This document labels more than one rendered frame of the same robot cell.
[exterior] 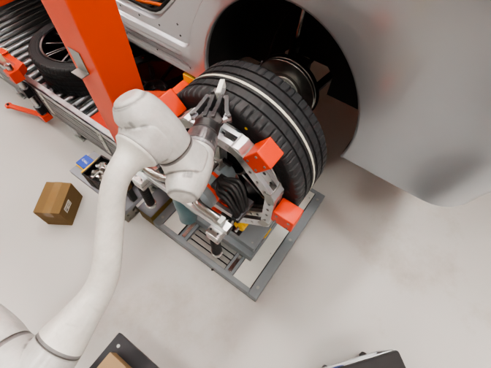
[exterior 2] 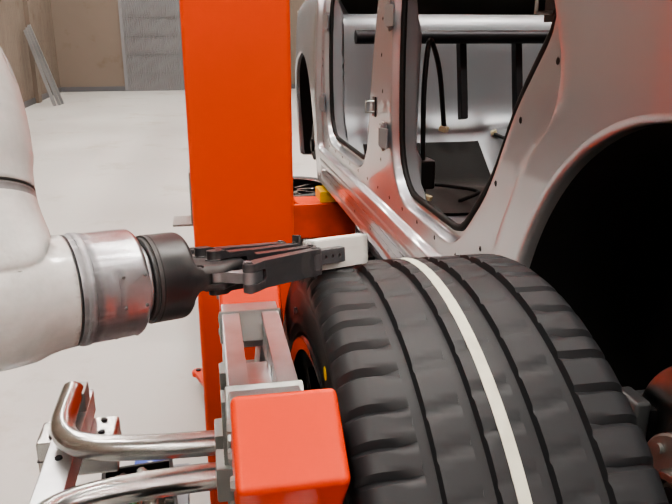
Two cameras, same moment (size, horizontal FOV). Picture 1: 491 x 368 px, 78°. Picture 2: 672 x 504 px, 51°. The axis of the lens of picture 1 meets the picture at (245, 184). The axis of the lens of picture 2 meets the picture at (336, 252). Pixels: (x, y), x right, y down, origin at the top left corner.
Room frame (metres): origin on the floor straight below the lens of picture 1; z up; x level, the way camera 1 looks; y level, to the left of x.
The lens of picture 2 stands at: (0.29, -0.39, 1.40)
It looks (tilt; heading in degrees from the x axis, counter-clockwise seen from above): 17 degrees down; 47
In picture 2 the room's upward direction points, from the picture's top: straight up
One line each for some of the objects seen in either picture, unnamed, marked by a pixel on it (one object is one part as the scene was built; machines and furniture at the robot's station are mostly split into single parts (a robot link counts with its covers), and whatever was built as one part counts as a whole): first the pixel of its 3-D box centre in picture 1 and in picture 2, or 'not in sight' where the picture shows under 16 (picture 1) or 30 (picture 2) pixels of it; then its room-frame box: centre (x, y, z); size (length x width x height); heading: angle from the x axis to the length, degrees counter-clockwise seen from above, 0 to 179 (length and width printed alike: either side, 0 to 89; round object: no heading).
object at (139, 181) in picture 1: (146, 176); (80, 445); (0.57, 0.36, 0.93); 0.09 x 0.05 x 0.05; 148
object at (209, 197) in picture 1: (207, 185); not in sight; (0.59, 0.15, 0.85); 0.21 x 0.14 x 0.14; 148
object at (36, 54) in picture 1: (83, 53); not in sight; (1.93, 1.27, 0.39); 0.66 x 0.66 x 0.24
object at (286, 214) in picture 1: (286, 215); not in sight; (0.49, -0.16, 0.85); 0.09 x 0.08 x 0.07; 58
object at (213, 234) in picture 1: (220, 228); not in sight; (0.39, 0.07, 0.93); 0.09 x 0.05 x 0.05; 148
